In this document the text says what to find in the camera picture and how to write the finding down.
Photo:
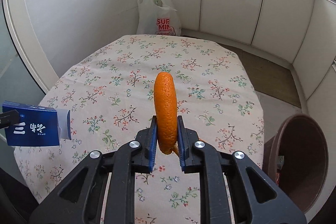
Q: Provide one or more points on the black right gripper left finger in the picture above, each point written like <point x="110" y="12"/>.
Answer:
<point x="101" y="186"/>

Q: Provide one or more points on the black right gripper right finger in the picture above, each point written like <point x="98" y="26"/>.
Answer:
<point x="232" y="187"/>

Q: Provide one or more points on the blue paper box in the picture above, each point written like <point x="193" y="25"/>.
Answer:
<point x="34" y="126"/>

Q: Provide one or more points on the orange peel piece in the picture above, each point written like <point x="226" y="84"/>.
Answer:
<point x="165" y="102"/>

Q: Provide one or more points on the brown trash bin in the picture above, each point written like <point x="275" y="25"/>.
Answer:
<point x="297" y="158"/>

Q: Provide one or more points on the floral tablecloth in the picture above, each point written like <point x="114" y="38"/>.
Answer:
<point x="113" y="93"/>

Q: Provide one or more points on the white cabinet doors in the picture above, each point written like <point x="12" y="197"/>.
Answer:
<point x="297" y="34"/>

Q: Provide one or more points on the white plastic shopping bag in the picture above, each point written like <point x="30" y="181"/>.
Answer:
<point x="158" y="17"/>

